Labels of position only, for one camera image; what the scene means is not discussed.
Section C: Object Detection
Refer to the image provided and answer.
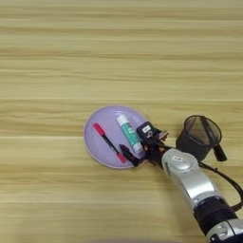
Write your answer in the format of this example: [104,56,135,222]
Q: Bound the purple round plate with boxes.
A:
[83,104,150,170]

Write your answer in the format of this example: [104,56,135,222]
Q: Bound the white and green glue stick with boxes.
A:
[116,114,145,156]

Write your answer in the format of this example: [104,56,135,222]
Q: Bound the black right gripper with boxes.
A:
[119,129,170,168]

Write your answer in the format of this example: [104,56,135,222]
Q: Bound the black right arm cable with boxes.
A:
[197,160,243,213]

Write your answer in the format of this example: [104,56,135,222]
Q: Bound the red and black pen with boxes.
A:
[92,122,127,164]

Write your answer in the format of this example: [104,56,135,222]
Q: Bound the black mesh pen cup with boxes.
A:
[176,115,223,162]

